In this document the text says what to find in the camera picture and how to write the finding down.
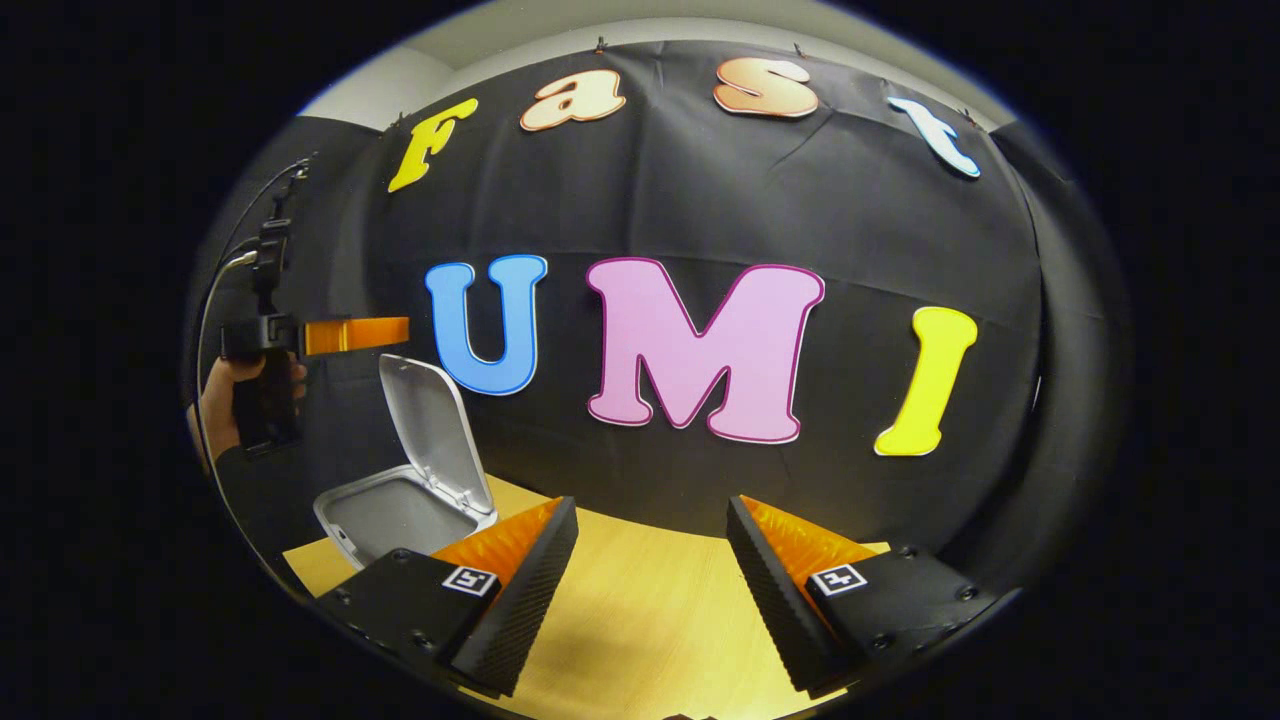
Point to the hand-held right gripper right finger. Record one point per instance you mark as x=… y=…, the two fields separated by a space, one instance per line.
x=775 y=605

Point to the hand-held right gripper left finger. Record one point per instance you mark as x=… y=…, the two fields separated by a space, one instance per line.
x=530 y=595

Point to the wooden desktop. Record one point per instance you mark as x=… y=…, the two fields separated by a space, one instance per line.
x=650 y=600

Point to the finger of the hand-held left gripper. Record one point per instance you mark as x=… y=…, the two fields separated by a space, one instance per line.
x=355 y=335

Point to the grey desktop garbage bin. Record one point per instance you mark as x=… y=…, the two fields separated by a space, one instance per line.
x=400 y=520

